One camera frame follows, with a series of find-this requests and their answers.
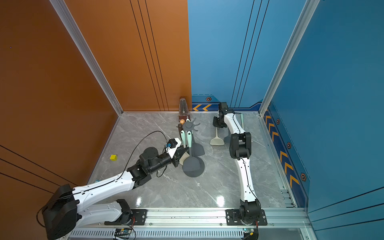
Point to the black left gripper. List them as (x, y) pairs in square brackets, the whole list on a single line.
[(176, 158)]

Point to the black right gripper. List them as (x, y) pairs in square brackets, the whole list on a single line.
[(215, 124)]

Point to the grey kitchen utensil rack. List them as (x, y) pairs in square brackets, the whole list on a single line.
[(186, 128)]

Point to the cream slotted turner mint handle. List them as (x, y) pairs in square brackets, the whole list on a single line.
[(184, 143)]

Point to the grey turner mint handle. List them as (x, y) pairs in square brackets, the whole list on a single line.
[(227, 139)]

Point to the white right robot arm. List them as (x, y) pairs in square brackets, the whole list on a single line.
[(240, 149)]

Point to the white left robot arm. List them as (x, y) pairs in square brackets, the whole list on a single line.
[(64, 211)]

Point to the red wooden metronome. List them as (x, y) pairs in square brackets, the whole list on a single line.
[(184, 113)]

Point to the small yellow cube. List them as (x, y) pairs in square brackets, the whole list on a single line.
[(113, 157)]

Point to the green circuit board left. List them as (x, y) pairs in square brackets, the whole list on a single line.
[(123, 233)]

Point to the green circuit board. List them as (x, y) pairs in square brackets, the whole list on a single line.
[(123, 233), (251, 233)]

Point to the green circuit board right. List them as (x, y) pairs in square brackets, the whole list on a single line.
[(251, 233)]

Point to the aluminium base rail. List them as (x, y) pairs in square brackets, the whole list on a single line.
[(204, 224)]

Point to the aluminium corner post right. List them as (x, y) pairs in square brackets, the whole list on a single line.
[(295, 39)]

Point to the aluminium corner post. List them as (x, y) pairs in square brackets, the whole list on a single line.
[(295, 39), (74, 31)]

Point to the aluminium corner post left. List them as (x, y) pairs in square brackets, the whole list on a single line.
[(74, 31)]

